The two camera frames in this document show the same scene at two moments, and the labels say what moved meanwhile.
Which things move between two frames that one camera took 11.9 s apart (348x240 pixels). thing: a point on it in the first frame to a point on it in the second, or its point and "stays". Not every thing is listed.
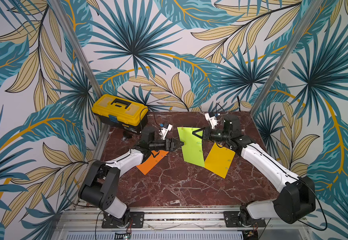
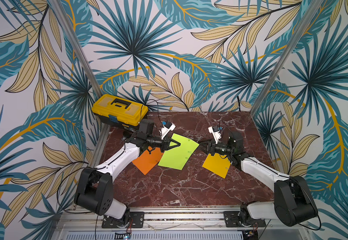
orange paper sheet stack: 155,157 stays
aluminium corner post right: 303,23 stays
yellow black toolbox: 125,113 stays
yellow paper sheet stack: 219,160 stays
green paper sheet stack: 192,147 to 178,157
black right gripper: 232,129 to 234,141
